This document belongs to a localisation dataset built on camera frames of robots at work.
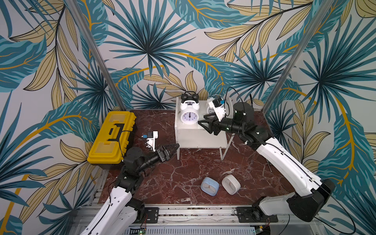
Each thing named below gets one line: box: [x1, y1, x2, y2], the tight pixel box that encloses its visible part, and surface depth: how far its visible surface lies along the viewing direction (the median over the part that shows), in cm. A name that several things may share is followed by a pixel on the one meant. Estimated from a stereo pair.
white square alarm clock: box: [221, 174, 241, 196], surface depth 80 cm
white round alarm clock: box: [180, 100, 200, 125], surface depth 65 cm
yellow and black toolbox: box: [87, 111, 137, 165], surface depth 85 cm
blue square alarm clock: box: [200, 176, 220, 197], surface depth 79 cm
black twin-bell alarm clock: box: [180, 91, 200, 104], surface depth 70 cm
